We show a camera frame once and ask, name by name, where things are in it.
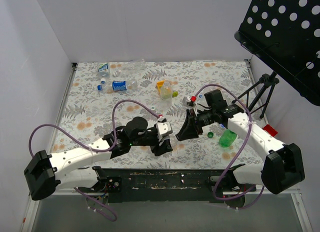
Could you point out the clear bottle blue label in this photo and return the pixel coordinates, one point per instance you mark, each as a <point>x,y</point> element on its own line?
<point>117,86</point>

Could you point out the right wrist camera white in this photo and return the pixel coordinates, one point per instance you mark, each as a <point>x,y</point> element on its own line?
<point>188,103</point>

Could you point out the clear bottle black cap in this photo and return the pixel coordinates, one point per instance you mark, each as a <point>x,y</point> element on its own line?
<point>173,141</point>

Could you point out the green plastic bottle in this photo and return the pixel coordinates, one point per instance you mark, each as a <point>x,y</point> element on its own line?
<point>227,138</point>

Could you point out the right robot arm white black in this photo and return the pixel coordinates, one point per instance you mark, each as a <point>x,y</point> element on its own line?
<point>282,165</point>

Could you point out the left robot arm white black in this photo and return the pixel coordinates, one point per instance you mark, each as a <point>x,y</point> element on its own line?
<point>47,173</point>

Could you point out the green bottle cap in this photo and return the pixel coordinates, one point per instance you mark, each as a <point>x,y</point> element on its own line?
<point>210,134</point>

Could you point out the bottle green white label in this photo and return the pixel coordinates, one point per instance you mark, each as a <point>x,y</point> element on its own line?
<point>103,70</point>

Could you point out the aluminium frame rail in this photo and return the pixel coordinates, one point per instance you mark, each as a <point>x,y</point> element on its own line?
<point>296,196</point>

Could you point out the black perforated music stand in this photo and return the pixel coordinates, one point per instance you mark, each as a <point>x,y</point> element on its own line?
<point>285,35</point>

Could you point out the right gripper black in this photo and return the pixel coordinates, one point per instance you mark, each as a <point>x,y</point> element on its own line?
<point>191,120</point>

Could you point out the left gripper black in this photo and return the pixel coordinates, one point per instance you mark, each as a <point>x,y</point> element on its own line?
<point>158,141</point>

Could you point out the white blue cap left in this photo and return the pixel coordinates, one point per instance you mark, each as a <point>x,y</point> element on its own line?
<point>103,80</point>

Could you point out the crushed clear bottle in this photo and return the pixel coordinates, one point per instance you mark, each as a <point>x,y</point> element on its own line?
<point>133,67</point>

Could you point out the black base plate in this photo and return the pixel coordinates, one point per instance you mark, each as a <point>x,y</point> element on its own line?
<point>156,185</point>

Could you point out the red box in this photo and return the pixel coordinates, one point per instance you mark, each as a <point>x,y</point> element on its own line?
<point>270,130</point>

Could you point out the black tripod stand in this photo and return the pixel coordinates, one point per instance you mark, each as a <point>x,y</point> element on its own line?
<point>268,81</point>

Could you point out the yellow green toy basket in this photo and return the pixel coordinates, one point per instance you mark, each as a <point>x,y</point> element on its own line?
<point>158,86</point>

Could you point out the floral tablecloth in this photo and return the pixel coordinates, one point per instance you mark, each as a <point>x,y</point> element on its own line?
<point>90,114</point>

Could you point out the clear uncapped bottle right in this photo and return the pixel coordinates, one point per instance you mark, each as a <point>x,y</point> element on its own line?
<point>226,96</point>

